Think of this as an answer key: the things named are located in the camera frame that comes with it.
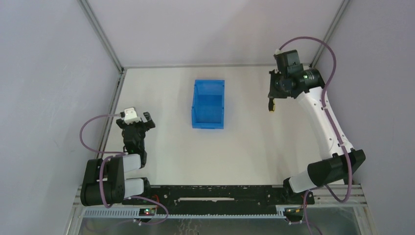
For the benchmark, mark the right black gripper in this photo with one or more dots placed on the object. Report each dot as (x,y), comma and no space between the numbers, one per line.
(273,94)

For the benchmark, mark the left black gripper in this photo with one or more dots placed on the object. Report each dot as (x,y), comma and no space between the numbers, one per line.
(135,125)

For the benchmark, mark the black yellow screwdriver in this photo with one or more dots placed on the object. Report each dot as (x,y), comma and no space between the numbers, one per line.
(271,105)

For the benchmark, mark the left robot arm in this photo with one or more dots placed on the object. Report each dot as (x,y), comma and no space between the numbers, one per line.
(105,182)

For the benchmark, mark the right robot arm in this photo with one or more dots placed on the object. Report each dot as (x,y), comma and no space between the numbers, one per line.
(339,158)

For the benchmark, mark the blue plastic bin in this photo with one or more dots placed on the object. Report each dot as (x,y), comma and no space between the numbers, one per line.
(208,107)

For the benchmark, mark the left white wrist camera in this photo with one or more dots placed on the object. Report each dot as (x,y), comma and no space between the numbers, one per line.
(129,116)

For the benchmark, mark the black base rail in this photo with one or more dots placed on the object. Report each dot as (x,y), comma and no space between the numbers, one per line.
(225,200)

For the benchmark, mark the grey cable duct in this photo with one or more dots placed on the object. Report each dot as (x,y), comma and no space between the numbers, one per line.
(135,213)

